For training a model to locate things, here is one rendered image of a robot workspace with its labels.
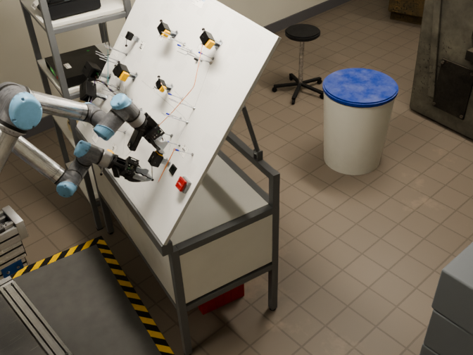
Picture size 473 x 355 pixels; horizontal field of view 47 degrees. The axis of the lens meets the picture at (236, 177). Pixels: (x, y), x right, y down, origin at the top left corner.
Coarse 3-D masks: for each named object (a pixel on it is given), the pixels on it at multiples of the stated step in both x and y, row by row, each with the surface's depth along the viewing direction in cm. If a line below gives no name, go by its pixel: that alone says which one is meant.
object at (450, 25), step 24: (432, 0) 426; (456, 0) 409; (432, 24) 432; (456, 24) 417; (432, 48) 440; (456, 48) 425; (432, 72) 449; (456, 72) 432; (432, 96) 459; (456, 96) 441; (456, 120) 452
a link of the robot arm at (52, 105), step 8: (24, 88) 202; (40, 96) 208; (48, 96) 211; (56, 96) 215; (48, 104) 210; (56, 104) 213; (64, 104) 215; (72, 104) 219; (80, 104) 222; (88, 104) 226; (48, 112) 212; (56, 112) 214; (64, 112) 216; (72, 112) 219; (80, 112) 222; (88, 112) 224; (80, 120) 226; (88, 120) 227
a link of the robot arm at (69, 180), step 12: (24, 144) 223; (24, 156) 224; (36, 156) 225; (48, 156) 230; (36, 168) 227; (48, 168) 227; (60, 168) 230; (60, 180) 230; (72, 180) 232; (60, 192) 231; (72, 192) 231
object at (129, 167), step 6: (114, 156) 240; (114, 162) 239; (120, 162) 242; (126, 162) 241; (132, 162) 243; (138, 162) 247; (108, 168) 242; (120, 168) 245; (126, 168) 242; (132, 168) 244; (120, 174) 246; (126, 174) 246; (132, 174) 243
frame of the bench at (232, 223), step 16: (224, 160) 304; (240, 176) 292; (272, 208) 271; (112, 224) 372; (224, 224) 263; (240, 224) 264; (272, 224) 278; (192, 240) 255; (208, 240) 258; (272, 240) 285; (176, 256) 252; (272, 256) 292; (176, 272) 257; (256, 272) 292; (272, 272) 300; (176, 288) 264; (224, 288) 284; (272, 288) 308; (176, 304) 275; (192, 304) 277; (272, 304) 317; (192, 352) 299
